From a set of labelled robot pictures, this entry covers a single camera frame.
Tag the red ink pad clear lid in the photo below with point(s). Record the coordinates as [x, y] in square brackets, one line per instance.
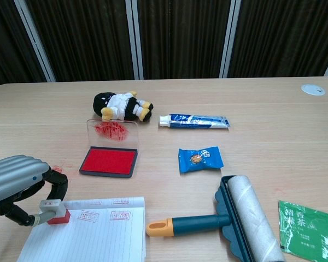
[109, 162]

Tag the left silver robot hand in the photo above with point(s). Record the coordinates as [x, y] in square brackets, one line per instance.
[13, 174]

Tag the black white plush penguin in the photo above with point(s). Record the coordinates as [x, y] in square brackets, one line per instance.
[123, 106]

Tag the teal lint roller orange tip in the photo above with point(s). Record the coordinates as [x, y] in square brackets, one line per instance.
[248, 213]

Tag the blue snack packet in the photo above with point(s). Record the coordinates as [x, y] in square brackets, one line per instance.
[199, 159]

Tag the blue white toothpaste tube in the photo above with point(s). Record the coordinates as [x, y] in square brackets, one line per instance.
[196, 121]

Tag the lined paper notebook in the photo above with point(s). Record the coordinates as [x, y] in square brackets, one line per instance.
[87, 237]

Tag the white stamp with red base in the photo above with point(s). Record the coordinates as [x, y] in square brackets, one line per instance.
[52, 205]

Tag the green tea packet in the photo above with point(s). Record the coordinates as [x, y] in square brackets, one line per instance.
[303, 229]

